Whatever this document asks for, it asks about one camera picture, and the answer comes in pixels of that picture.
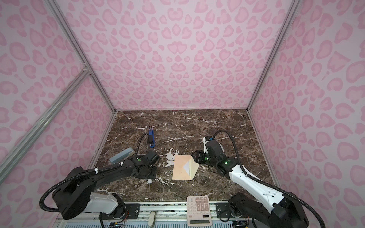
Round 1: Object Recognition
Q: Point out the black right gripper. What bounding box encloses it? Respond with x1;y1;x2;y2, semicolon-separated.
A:
190;150;218;167

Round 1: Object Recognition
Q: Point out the peach pink envelope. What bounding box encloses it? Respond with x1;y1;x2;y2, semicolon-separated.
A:
172;155;199;181

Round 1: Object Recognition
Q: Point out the white letter paper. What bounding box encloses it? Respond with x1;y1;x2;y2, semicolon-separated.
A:
183;161;190;177

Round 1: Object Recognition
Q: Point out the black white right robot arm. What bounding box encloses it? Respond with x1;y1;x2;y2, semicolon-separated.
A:
192;136;309;228

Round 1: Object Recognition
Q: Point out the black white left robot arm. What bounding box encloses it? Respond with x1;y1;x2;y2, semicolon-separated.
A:
39;150;160;220

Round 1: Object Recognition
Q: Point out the pink white calculator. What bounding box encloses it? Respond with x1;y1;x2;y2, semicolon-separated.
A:
187;196;213;227

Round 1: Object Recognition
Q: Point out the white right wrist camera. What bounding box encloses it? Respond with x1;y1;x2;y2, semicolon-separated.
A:
202;136;213;154

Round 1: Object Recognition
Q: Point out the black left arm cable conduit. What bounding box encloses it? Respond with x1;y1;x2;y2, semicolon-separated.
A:
39;132;150;213

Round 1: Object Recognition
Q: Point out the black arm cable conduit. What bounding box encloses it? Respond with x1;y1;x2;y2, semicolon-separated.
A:
212;130;326;228
39;132;150;213

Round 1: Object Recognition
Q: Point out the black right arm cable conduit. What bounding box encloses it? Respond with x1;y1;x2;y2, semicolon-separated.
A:
212;130;326;228

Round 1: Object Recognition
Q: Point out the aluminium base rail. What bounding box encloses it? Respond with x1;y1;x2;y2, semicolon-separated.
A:
53;201;267;228

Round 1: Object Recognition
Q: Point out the white clip on rail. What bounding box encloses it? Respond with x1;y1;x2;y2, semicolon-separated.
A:
148;211;156;228

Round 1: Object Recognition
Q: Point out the diagonal aluminium frame bar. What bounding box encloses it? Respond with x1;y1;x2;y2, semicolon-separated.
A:
1;67;89;183

